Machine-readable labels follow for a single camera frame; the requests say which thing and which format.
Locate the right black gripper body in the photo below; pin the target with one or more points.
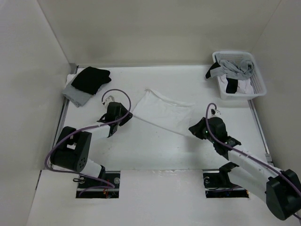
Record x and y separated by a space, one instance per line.
208 137

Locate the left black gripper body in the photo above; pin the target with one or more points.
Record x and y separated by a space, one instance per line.
122 113

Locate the white tank top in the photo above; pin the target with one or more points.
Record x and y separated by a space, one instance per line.
163 112

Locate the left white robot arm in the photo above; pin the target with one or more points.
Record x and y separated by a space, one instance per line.
73 146

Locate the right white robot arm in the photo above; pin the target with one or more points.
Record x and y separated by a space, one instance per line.
280 190

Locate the folded grey tank top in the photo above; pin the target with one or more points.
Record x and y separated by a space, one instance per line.
77 97

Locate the folded black tank top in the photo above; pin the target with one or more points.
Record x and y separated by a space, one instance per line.
91 79

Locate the crumpled black tank top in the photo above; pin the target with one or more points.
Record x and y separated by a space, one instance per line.
228 85

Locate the crumpled grey tank top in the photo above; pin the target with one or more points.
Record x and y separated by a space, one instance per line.
241 71

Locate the white garment in basket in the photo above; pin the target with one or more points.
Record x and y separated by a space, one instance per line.
245 87

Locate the white plastic laundry basket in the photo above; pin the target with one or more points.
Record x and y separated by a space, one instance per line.
256 79

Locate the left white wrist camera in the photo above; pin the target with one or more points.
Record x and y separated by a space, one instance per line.
108 100

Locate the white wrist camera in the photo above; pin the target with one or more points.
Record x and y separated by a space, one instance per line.
215 113
108 100

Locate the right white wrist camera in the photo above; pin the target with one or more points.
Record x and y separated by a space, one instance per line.
215 113

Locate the left metal table rail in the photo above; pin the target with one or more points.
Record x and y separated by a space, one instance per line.
61 114

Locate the metal table rail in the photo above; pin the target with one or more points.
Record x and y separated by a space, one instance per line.
61 114
259 128

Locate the right metal table rail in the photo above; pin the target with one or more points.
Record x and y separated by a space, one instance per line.
259 128

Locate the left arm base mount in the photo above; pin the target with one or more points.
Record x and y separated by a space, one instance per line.
108 188

